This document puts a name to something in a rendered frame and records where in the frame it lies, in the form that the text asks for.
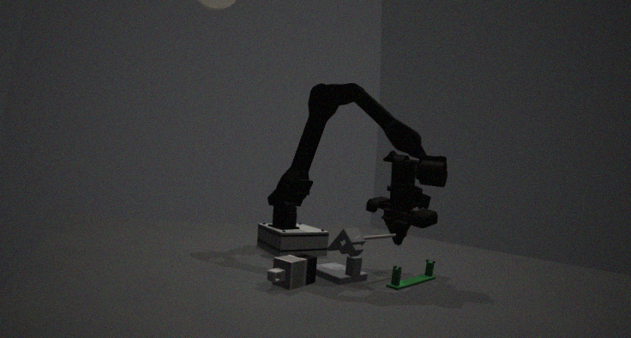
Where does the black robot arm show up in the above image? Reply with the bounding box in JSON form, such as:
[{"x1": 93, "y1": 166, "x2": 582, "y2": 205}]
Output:
[{"x1": 267, "y1": 83, "x2": 448, "y2": 230}]

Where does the green cradle stand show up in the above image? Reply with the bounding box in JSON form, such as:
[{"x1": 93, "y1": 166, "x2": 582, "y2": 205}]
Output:
[{"x1": 386, "y1": 259, "x2": 436, "y2": 291}]

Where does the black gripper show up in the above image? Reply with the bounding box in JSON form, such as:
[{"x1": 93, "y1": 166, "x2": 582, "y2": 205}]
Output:
[{"x1": 366, "y1": 182, "x2": 438, "y2": 245}]

